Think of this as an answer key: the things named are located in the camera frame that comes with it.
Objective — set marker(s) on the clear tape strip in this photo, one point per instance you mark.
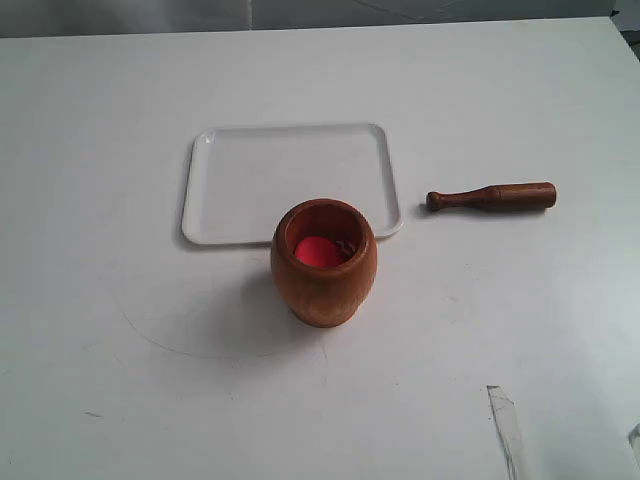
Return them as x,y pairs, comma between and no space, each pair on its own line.
509,432

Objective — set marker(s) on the brown wooden pestle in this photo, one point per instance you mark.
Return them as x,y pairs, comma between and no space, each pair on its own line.
504,197

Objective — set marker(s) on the wooden mortar cup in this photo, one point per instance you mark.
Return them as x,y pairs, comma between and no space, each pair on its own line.
324,297

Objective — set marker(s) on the white rectangular plastic tray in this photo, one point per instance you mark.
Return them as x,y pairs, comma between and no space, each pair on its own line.
242,180

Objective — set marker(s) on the red ball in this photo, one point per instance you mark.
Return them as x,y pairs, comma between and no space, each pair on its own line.
319,252

